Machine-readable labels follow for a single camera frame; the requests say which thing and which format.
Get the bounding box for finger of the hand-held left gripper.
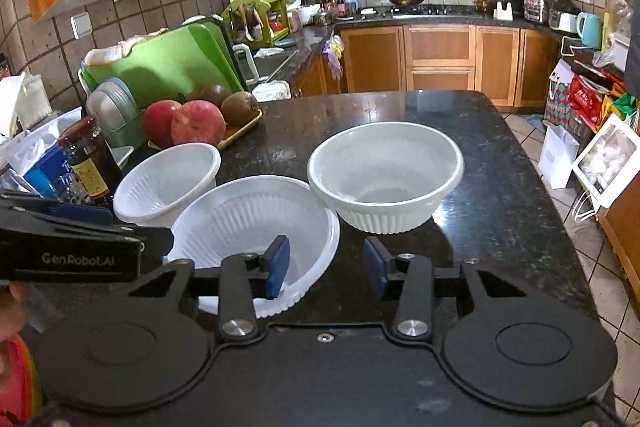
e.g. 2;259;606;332
0;206;176;259
0;191;116;228

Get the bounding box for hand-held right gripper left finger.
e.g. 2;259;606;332
127;235;292;341

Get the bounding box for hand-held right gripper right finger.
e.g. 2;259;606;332
364;237;545;341

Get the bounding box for white ribbed bowl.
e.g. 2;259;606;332
307;122;465;235
167;177;341;319
113;143;222;228

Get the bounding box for person's left hand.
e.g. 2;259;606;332
0;282;34;341

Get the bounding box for dark sauce jar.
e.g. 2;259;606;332
59;116;124;204

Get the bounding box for blue carton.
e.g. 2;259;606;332
22;142;77;200

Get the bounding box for grey stacked lids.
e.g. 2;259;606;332
86;77;142;134

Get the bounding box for red apple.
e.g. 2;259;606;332
141;100;182;148
171;101;227;146

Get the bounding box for person's red garment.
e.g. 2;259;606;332
0;334;44;426

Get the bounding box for green cutting board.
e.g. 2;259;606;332
81;16;249;102

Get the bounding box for white paper bag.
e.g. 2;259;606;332
537;124;581;190

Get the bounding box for pink rubber gloves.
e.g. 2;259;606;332
322;34;347;80

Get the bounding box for wooden base cabinets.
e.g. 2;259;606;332
290;24;559;108

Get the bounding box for green dish rack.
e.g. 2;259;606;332
221;0;292;48

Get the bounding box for patterned gift bag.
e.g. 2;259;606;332
542;59;577;128

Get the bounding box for white picture box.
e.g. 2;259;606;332
571;113;640;210

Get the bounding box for gas stove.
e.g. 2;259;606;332
390;6;481;18

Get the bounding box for row of condiment bottles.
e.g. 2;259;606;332
314;0;359;18

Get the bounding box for red shopping bag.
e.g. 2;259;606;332
570;74;609;128

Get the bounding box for teal mug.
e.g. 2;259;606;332
576;12;604;50

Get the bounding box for large plastic jar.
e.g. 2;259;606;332
602;0;636;54

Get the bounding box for wall socket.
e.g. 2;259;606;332
70;12;92;40

